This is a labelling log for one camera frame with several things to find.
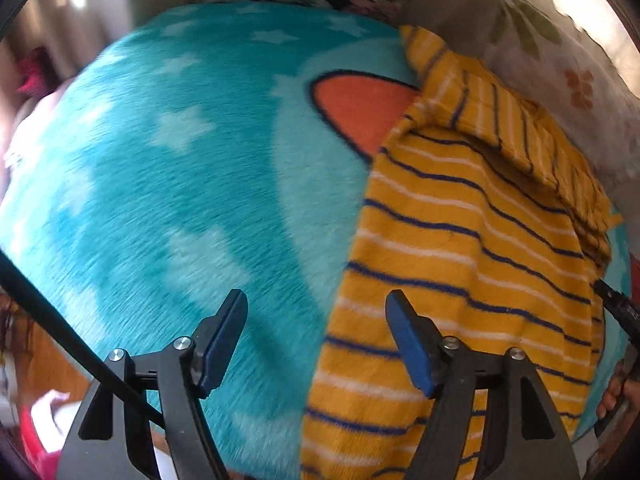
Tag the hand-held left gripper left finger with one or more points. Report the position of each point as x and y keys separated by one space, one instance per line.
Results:
x=220 y=345

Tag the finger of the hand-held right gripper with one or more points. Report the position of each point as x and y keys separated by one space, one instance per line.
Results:
x=617 y=305

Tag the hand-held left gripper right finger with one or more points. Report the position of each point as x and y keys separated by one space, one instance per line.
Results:
x=412 y=345

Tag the yellow striped small sweater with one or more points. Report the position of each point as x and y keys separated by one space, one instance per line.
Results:
x=465 y=260

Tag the person's right hand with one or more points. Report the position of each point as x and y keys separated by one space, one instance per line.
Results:
x=612 y=395

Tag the teal cartoon printed blanket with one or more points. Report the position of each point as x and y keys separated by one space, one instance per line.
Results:
x=175 y=200

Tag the white floral pillow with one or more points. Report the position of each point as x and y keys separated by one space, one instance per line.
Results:
x=550 y=50

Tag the pink cloth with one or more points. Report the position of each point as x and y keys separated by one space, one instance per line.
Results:
x=35 y=72

